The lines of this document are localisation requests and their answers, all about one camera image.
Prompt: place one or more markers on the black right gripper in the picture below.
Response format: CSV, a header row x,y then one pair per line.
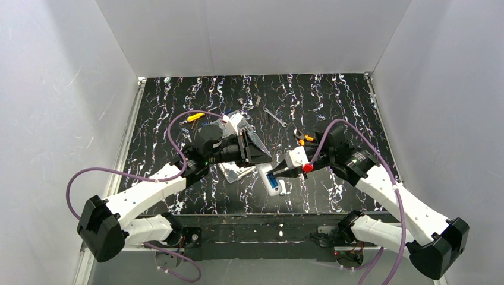
x,y
291,169

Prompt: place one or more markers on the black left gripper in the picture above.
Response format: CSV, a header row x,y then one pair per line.
x,y
243,148

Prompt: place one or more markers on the white remote control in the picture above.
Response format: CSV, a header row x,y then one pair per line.
x,y
263,170

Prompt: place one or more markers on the blue battery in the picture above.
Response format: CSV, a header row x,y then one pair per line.
x,y
274,184

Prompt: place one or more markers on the white battery cover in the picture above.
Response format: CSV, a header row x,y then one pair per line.
x,y
283,191

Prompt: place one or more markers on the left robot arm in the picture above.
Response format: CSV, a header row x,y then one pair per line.
x,y
107,225

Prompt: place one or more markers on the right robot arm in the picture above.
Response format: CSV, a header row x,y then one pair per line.
x,y
431,241

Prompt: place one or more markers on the clear plastic organizer box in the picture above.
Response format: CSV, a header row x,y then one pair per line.
x,y
230,170

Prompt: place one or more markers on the orange black pliers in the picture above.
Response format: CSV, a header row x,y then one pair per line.
x,y
302,138

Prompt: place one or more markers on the blue silver wrench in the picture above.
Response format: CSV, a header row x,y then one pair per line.
x,y
281,122

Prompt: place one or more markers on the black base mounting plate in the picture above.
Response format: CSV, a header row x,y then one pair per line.
x,y
261,236

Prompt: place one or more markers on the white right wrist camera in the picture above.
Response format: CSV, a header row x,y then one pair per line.
x,y
296,159

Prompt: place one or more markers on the yellow handled screwdriver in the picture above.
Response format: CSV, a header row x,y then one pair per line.
x,y
195,117

